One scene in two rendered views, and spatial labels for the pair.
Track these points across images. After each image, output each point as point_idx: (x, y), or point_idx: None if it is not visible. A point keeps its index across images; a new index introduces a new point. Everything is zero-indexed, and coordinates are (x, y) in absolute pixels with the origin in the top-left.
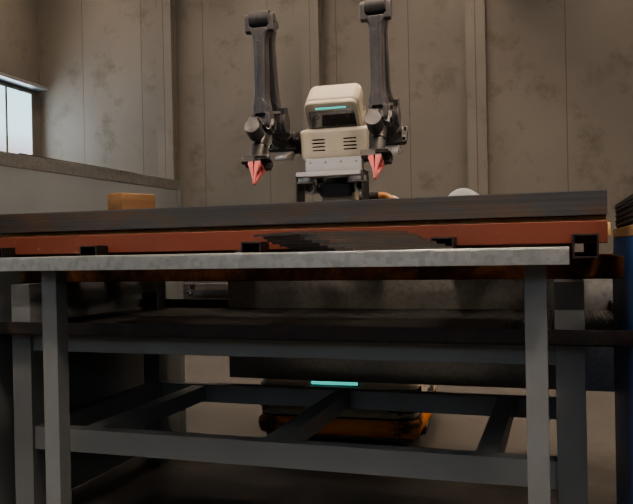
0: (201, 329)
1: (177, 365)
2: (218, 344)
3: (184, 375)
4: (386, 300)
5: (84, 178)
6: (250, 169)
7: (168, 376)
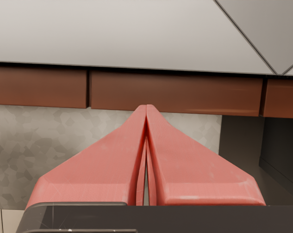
0: None
1: None
2: None
3: (286, 189)
4: None
5: None
6: (185, 140)
7: None
